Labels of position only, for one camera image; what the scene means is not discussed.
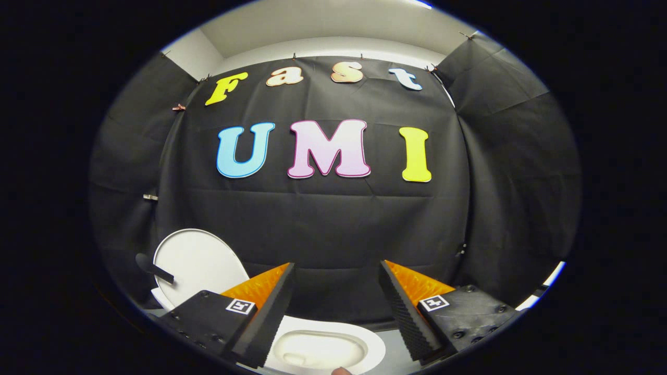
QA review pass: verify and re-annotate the black backdrop cloth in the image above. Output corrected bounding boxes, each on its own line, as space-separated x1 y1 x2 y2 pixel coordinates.
89 31 582 324

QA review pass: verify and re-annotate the white toilet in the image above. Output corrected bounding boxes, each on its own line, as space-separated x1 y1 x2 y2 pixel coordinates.
151 287 387 375

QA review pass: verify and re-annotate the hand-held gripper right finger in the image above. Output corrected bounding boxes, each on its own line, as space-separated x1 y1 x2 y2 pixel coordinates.
378 260 522 363

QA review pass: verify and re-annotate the white toilet lid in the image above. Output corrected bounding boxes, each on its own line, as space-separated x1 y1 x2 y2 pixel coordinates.
153 229 250 308

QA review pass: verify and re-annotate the white shelf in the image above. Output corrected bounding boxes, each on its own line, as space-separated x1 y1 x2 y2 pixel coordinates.
516 261 566 311

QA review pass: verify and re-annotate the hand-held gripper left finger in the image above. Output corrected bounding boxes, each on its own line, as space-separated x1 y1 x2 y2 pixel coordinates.
156 263 296 369

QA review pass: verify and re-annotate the black round pull tab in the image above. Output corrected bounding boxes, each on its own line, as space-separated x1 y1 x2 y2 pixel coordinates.
135 253 175 284

